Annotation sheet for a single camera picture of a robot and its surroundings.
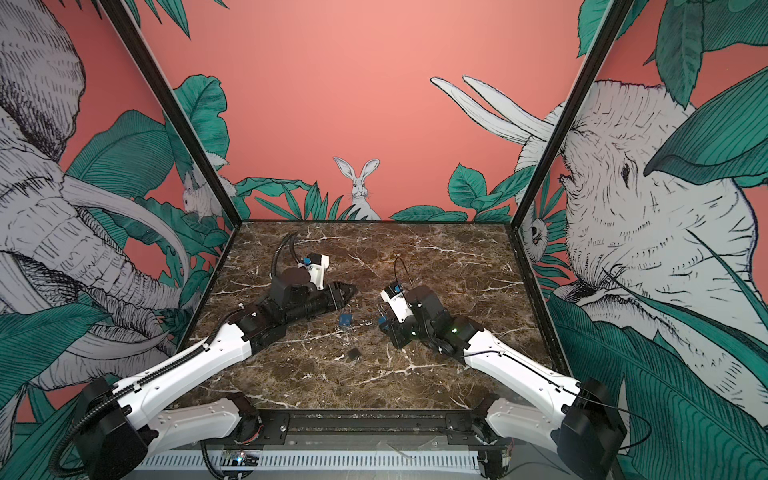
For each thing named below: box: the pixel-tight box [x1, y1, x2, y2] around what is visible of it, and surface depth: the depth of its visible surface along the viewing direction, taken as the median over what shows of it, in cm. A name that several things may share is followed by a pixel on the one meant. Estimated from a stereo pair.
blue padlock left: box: [339, 313, 353, 327], surface depth 95 cm
